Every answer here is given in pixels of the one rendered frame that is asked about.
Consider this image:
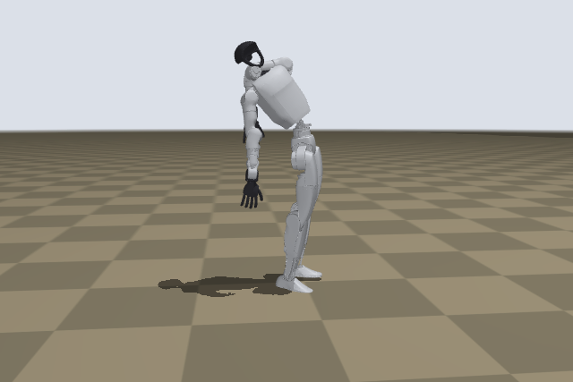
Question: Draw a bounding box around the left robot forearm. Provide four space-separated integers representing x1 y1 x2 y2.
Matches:
244 75 257 107

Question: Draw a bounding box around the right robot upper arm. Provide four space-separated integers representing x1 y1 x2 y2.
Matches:
241 86 262 142

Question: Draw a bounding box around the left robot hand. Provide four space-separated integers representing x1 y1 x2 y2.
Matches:
243 107 264 143

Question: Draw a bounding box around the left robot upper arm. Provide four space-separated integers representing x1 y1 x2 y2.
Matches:
245 57 293 81

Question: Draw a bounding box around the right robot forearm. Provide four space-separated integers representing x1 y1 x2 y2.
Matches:
245 128 261 179

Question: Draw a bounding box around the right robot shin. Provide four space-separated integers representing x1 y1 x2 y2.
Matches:
284 214 308 281

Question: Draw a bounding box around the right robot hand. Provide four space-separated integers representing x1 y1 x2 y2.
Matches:
241 169 263 208

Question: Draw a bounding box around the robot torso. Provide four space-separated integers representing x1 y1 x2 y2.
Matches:
249 65 316 154

